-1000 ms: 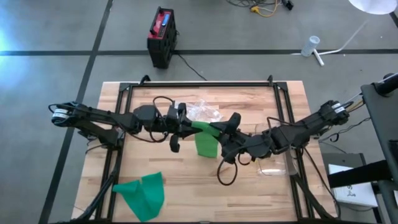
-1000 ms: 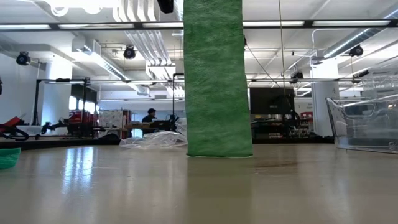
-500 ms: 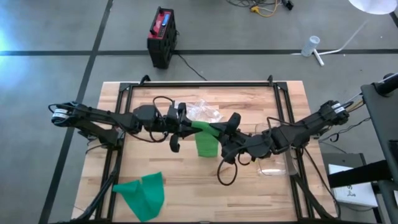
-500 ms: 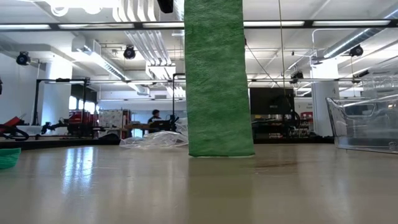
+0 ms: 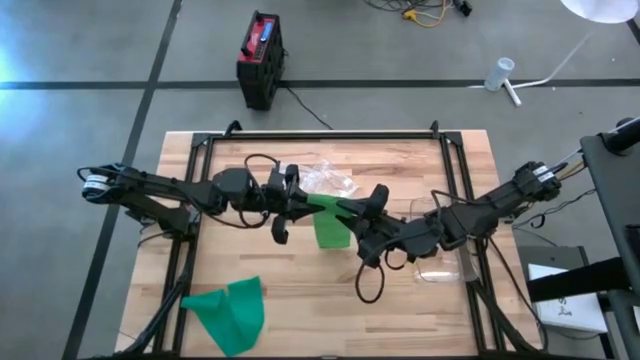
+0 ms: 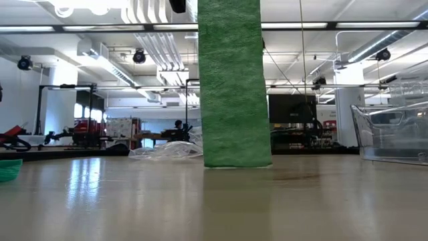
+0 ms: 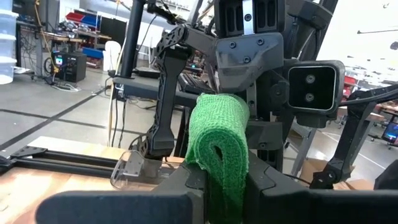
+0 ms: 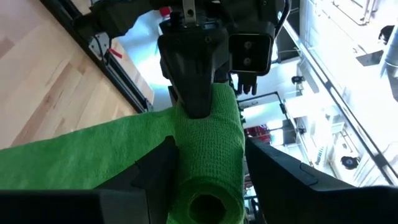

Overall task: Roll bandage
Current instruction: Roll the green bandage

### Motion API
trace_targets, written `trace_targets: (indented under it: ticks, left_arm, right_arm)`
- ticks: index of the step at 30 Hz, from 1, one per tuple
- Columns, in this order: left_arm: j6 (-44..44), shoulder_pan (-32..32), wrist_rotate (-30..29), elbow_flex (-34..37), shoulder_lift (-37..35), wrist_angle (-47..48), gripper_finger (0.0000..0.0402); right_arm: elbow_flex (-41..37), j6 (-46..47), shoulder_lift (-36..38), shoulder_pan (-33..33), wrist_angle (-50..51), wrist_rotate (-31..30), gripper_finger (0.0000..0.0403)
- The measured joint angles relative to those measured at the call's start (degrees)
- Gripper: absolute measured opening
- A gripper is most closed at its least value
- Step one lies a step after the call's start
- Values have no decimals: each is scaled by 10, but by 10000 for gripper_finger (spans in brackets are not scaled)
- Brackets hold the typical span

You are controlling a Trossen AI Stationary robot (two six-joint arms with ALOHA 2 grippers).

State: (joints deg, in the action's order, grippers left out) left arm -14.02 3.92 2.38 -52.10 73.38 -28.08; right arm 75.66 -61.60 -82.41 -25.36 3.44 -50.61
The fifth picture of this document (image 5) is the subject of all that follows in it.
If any yellow floor cable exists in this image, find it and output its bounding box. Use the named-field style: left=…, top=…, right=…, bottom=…
left=402, top=0, right=451, bottom=29

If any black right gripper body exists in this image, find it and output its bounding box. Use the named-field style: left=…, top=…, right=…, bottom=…
left=357, top=184, right=401, bottom=266

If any dark green bandage piece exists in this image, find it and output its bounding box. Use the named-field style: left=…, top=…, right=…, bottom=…
left=180, top=275, right=266, bottom=358

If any white box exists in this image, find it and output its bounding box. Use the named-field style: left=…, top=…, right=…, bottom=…
left=527, top=262, right=609, bottom=334

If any light green elastic bandage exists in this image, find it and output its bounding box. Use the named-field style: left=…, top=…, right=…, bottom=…
left=305, top=193, right=374, bottom=250

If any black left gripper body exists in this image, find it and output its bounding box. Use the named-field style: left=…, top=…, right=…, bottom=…
left=249, top=164, right=301, bottom=245

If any black floor cable bundle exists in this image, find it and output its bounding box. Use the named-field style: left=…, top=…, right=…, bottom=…
left=364, top=0, right=451, bottom=14

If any clear plastic container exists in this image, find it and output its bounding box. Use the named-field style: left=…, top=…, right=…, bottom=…
left=408, top=197, right=480, bottom=285

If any grey flat box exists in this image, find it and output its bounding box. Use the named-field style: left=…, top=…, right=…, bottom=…
left=514, top=244, right=589, bottom=301

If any grey desk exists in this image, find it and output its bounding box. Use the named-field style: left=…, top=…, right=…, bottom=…
left=579, top=117, right=640, bottom=360

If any white floor stand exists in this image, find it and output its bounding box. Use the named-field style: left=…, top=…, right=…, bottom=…
left=467, top=0, right=640, bottom=107

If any red and black box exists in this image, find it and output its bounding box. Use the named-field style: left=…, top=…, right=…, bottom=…
left=235, top=10, right=287, bottom=111

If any black aluminium rig frame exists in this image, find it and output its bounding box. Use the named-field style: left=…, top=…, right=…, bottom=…
left=119, top=119, right=546, bottom=360

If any clear crumpled plastic bag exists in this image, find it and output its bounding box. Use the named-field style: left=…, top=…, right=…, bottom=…
left=284, top=159, right=360, bottom=199

